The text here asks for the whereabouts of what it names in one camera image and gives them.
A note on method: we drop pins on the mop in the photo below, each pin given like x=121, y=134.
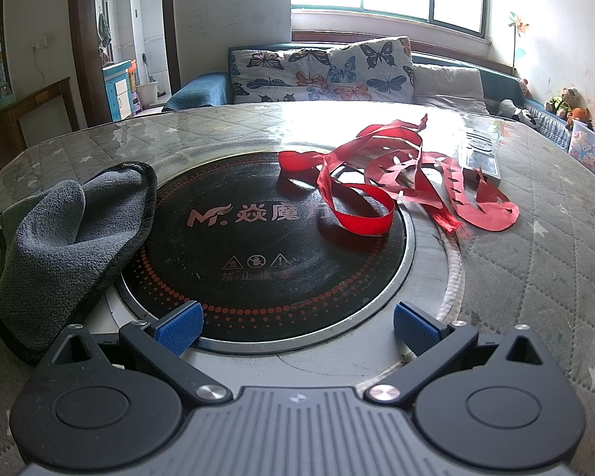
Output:
x=147, y=68

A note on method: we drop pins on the orange plush toy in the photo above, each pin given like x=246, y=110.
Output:
x=579, y=119

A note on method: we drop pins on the blue sofa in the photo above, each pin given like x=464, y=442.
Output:
x=198, y=91

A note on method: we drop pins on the hanging towel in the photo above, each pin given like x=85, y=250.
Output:
x=105, y=29

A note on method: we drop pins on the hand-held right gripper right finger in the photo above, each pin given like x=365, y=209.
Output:
x=412, y=328

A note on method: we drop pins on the white pillow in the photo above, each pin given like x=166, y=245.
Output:
x=451, y=87

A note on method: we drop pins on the white bucket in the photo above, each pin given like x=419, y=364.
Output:
x=147, y=93

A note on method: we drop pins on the grey microfibre cloth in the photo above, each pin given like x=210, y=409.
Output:
x=64, y=238

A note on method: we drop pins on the grey remote control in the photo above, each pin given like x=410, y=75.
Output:
x=481, y=158

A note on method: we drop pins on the round black induction cooktop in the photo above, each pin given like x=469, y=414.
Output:
x=258, y=258

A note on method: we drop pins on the white wall socket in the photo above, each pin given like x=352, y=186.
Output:
x=39, y=43

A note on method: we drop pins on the butterfly print cushion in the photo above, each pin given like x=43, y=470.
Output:
x=327, y=74

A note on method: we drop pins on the dark wooden door frame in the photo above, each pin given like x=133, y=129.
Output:
x=79, y=49

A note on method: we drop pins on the white plush bear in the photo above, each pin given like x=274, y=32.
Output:
x=524, y=88

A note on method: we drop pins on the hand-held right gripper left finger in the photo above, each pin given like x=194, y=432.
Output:
x=181, y=328

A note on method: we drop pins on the red satin ribbon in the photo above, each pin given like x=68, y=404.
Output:
x=362, y=226

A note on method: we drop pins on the colourful pinwheel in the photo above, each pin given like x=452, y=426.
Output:
x=518, y=22

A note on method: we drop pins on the blue bathroom cabinet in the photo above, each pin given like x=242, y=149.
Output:
x=116, y=91

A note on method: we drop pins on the black and white plush cow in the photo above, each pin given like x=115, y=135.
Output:
x=518, y=113

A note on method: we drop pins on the brown plush bear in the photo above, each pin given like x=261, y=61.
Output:
x=563, y=101

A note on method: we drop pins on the clear plastic toy box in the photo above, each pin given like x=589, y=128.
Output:
x=592, y=151

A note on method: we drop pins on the red paper cutout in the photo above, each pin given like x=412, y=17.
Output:
x=486, y=214

